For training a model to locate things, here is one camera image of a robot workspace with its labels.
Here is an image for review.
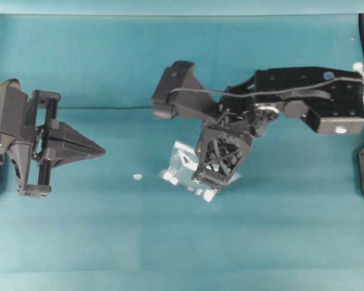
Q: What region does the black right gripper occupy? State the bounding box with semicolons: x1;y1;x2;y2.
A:
192;105;279;192

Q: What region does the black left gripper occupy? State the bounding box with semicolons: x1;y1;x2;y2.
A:
18;90;106;198

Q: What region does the silver zip bag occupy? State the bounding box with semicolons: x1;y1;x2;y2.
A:
158;140;241;204

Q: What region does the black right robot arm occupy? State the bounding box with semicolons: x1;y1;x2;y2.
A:
192;64;364;192

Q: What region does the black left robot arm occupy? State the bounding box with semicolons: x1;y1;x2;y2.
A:
0;79;105;198

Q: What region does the small white tape piece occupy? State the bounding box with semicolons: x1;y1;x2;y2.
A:
133;174;143;181

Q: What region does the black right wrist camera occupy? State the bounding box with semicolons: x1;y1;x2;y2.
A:
152;61;218;120

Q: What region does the black camera cable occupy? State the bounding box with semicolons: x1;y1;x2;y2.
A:
59;77;364;110

